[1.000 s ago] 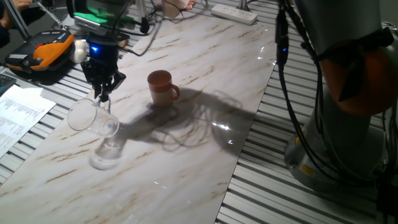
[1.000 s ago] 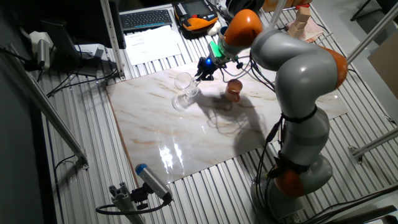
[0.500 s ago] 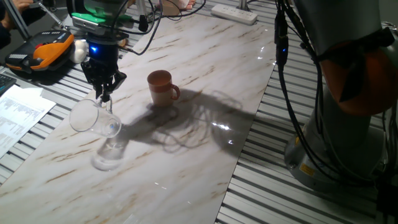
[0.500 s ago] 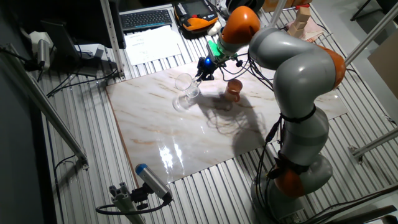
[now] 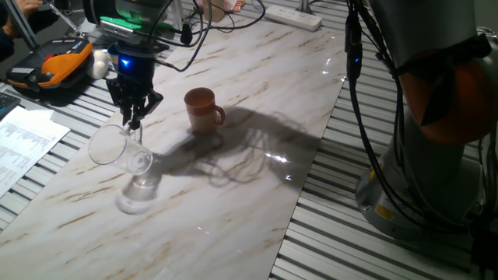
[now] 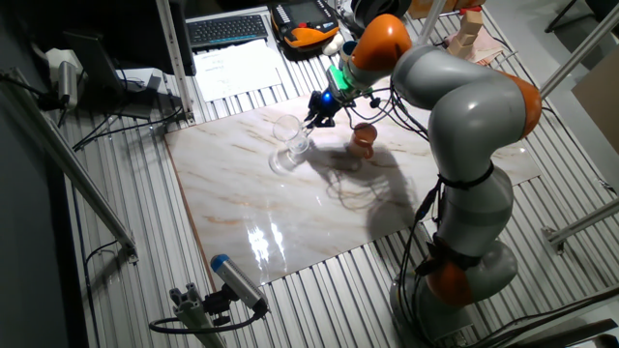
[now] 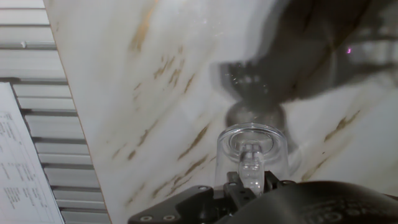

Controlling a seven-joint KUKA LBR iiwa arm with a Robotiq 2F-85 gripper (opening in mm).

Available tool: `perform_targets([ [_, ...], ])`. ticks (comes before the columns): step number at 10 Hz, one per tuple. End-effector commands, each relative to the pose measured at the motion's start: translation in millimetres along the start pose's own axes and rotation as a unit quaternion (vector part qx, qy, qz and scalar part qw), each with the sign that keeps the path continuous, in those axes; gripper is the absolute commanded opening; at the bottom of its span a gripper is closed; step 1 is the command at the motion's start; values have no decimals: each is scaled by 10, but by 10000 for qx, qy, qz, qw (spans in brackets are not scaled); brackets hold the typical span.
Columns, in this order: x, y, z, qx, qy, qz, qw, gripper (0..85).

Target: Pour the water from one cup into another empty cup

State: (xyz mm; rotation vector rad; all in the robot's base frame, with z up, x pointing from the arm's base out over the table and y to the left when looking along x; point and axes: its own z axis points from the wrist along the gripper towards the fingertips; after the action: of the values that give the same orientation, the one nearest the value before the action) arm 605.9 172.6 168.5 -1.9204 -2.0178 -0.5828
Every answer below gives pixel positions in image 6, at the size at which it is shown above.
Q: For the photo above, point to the stacked wooden blocks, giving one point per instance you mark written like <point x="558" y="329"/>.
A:
<point x="466" y="34"/>

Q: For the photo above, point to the brown cardboard sheet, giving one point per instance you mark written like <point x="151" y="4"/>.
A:
<point x="599" y="96"/>

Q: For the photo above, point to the pink cloth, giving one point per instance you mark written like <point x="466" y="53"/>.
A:
<point x="488" y="48"/>

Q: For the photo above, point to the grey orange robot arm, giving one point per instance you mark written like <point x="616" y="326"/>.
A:
<point x="474" y="125"/>

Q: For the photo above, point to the white printed paper sheet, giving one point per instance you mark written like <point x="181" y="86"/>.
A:
<point x="237" y="72"/>

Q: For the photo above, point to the thick aluminium frame beam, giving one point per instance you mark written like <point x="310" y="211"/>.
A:
<point x="580" y="53"/>

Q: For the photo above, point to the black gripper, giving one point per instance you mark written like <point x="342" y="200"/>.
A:
<point x="331" y="104"/>

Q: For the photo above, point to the orange black teach pendant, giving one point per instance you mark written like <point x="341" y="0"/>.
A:
<point x="304" y="24"/>

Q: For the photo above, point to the silver camera blue end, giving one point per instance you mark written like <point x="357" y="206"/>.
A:
<point x="237" y="282"/>

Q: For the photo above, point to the black round device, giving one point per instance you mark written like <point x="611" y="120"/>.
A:
<point x="382" y="7"/>

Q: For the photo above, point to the clear glass mug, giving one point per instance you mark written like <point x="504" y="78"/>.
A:
<point x="292" y="137"/>

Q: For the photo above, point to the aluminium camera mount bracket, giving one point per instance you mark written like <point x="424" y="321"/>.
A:
<point x="191" y="314"/>

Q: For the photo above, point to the long slanted aluminium profile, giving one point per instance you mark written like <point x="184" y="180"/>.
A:
<point x="72" y="164"/>

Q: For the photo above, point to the slim aluminium post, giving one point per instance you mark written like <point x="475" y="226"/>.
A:
<point x="430" y="21"/>

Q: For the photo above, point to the silver device white mount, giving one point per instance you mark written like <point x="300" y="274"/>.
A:
<point x="67" y="82"/>

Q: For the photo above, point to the black monitor stand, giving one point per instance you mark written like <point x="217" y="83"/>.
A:
<point x="97" y="63"/>

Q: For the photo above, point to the black monitor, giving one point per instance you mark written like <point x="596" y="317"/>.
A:
<point x="140" y="34"/>

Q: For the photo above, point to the short aluminium floor profile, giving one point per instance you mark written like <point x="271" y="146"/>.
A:
<point x="585" y="222"/>

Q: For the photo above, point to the aluminium frame post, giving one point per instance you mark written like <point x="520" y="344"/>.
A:
<point x="175" y="58"/>

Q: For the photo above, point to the small white rounded object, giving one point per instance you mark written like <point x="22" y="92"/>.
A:
<point x="333" y="44"/>

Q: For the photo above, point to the black keyboard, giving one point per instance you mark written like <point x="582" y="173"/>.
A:
<point x="227" y="30"/>

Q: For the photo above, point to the white marble pattern board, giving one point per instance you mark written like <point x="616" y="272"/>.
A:
<point x="271" y="222"/>

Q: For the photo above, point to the black metal bar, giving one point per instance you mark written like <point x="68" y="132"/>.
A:
<point x="570" y="333"/>

